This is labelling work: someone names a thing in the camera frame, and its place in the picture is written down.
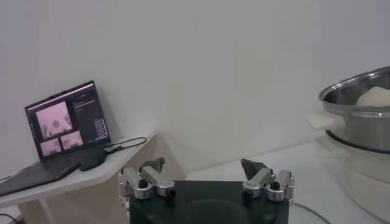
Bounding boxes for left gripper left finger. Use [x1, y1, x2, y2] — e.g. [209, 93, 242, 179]
[118, 156, 177, 200]

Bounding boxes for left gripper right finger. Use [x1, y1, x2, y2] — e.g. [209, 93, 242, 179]
[240, 158, 296, 203]

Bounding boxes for white steamed baozi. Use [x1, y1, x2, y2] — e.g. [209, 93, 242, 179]
[355, 86, 390, 107]

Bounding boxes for stainless steel steamer basket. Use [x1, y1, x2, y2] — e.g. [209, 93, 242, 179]
[304, 66, 390, 153]

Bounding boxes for white side table with mouse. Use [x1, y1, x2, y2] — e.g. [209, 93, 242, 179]
[0, 130, 158, 224]

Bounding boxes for black computer mouse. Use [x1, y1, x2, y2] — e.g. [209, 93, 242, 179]
[79, 149, 107, 172]

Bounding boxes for black laptop with dark screen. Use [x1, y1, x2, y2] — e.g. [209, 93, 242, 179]
[0, 80, 112, 197]

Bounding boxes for cream electric cooker pot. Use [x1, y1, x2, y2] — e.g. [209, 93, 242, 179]
[316, 133, 390, 223]

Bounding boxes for black cable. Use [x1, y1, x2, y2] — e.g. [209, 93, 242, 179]
[103, 136, 147, 153]

